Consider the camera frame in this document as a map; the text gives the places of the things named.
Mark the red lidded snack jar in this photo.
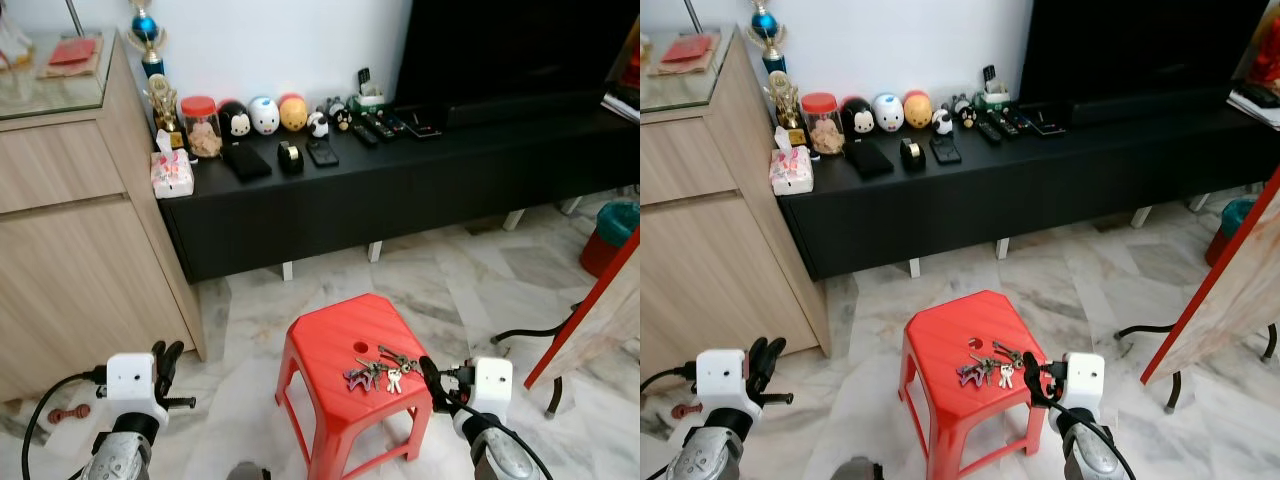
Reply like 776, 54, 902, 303
801, 92, 845, 157
180, 95, 224, 160

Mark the yellow round figure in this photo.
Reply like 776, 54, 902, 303
278, 93, 309, 134
902, 89, 934, 130

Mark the stack of books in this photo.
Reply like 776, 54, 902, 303
601, 88, 641, 124
1227, 78, 1280, 132

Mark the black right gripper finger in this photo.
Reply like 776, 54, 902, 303
1021, 351, 1049, 410
418, 355, 451, 415

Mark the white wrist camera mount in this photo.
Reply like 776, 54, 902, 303
105, 352, 169, 428
696, 349, 753, 423
1061, 352, 1107, 417
466, 357, 515, 421

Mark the red bin with teal bag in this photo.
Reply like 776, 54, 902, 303
579, 199, 641, 280
1204, 195, 1263, 268

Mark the white round figure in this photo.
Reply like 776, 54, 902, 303
248, 96, 281, 137
872, 93, 905, 134

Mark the beige wooden cabinet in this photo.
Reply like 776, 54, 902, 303
640, 25, 832, 401
0, 28, 208, 403

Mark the black desk tray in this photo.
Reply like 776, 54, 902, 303
399, 104, 443, 139
1024, 103, 1068, 137

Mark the black TV console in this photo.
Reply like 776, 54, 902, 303
158, 98, 641, 284
778, 95, 1280, 281

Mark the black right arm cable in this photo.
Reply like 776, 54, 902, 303
1050, 398, 1137, 480
450, 396, 554, 480

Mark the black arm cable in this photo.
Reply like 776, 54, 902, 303
20, 367, 109, 480
450, 396, 554, 480
640, 364, 699, 396
1050, 398, 1137, 480

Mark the silver key bunch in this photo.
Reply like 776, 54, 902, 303
992, 340, 1031, 391
378, 344, 424, 394

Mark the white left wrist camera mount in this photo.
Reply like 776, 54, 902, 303
105, 352, 169, 428
696, 349, 753, 423

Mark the pink white tissue box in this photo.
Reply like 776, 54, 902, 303
150, 130, 195, 200
769, 127, 815, 197

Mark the red plastic stool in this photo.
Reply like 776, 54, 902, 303
275, 292, 437, 480
898, 289, 1057, 480

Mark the green mug with handset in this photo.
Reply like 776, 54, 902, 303
978, 64, 1012, 110
355, 67, 390, 114

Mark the black table leg frame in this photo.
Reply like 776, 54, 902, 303
1115, 322, 1280, 414
490, 302, 591, 421

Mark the red packet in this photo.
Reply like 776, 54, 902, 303
660, 33, 717, 65
47, 37, 102, 69

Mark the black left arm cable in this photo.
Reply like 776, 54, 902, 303
20, 367, 109, 480
640, 364, 699, 396

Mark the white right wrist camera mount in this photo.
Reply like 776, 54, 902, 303
1061, 352, 1107, 417
466, 357, 515, 421

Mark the black television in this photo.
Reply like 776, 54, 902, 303
1018, 0, 1263, 127
393, 0, 641, 131

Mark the black wallet pouch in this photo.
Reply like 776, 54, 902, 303
844, 139, 895, 182
221, 142, 273, 182

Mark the small gold trophy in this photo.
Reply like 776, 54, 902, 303
766, 70, 808, 148
146, 74, 187, 151

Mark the black mouse round figure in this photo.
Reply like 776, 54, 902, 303
217, 100, 252, 141
840, 96, 876, 137

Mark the marble folding table top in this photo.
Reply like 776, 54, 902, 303
524, 228, 641, 391
1140, 165, 1280, 387

